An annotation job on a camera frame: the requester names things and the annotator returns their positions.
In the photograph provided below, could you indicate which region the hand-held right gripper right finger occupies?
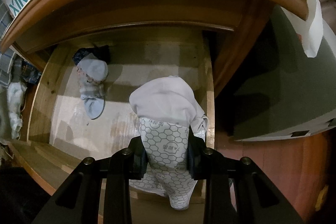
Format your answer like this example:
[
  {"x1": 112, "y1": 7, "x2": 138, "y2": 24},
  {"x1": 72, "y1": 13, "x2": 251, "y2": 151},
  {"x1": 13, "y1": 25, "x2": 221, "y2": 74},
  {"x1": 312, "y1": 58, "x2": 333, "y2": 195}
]
[{"x1": 187, "y1": 132, "x2": 305, "y2": 224}]

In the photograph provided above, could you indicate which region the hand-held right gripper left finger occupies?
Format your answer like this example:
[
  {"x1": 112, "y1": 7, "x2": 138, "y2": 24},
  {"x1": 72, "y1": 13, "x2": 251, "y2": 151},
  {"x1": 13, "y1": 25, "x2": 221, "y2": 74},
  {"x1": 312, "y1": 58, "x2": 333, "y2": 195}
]
[{"x1": 31, "y1": 136, "x2": 147, "y2": 224}]

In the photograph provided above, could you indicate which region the white hexagon-patterned garment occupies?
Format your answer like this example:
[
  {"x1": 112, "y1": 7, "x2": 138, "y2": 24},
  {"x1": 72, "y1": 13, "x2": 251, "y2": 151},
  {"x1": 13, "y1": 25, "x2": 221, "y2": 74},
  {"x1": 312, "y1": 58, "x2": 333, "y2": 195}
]
[{"x1": 129, "y1": 116, "x2": 208, "y2": 211}]

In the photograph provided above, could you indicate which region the white underwear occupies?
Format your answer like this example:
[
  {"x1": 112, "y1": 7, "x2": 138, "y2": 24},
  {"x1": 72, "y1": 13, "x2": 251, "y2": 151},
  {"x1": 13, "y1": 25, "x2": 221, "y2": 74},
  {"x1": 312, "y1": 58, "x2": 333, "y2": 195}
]
[{"x1": 129, "y1": 76, "x2": 209, "y2": 135}]

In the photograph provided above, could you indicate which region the grey sock bundle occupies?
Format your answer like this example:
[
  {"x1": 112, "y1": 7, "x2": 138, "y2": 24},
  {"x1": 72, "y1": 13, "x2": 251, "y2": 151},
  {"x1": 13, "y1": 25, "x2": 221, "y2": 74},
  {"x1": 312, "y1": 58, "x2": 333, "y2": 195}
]
[{"x1": 77, "y1": 53, "x2": 109, "y2": 120}]

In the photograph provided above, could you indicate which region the dark blue patterned underwear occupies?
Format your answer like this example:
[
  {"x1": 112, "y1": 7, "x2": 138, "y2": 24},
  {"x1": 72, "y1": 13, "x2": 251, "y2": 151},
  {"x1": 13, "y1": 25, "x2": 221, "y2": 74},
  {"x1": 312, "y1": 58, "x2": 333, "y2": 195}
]
[{"x1": 74, "y1": 46, "x2": 110, "y2": 65}]

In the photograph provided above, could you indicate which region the wooden drawer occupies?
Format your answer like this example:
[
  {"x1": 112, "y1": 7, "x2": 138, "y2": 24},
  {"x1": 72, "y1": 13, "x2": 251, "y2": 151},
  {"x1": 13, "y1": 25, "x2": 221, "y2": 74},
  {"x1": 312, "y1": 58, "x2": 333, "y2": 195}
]
[{"x1": 12, "y1": 30, "x2": 216, "y2": 203}]

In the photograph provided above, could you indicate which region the grey box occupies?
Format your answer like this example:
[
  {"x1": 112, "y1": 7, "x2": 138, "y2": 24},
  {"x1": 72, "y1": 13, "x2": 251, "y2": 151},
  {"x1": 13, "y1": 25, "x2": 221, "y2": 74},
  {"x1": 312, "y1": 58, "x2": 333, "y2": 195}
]
[{"x1": 231, "y1": 6, "x2": 336, "y2": 142}]

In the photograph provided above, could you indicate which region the white sheer fabric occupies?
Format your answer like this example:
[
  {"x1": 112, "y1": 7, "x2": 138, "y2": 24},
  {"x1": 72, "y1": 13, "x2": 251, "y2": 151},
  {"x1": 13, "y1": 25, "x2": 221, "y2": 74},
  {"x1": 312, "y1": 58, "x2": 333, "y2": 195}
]
[{"x1": 7, "y1": 81, "x2": 28, "y2": 139}]

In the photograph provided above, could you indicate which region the blue patterned packet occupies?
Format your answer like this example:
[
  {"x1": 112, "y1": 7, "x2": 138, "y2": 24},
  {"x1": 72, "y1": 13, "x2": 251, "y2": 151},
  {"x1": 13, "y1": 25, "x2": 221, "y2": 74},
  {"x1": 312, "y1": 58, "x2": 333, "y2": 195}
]
[{"x1": 21, "y1": 60, "x2": 41, "y2": 84}]

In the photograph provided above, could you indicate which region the grey plaid cloth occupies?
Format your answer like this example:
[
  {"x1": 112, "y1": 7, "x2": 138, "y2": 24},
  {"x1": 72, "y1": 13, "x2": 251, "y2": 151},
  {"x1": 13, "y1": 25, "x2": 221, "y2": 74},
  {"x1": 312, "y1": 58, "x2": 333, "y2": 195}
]
[{"x1": 0, "y1": 1, "x2": 23, "y2": 85}]

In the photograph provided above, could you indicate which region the white dotted cloth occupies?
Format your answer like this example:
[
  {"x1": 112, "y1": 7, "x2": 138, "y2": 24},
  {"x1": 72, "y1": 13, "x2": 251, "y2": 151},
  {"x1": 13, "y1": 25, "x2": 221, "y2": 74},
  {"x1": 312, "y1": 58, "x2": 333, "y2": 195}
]
[{"x1": 247, "y1": 0, "x2": 323, "y2": 58}]

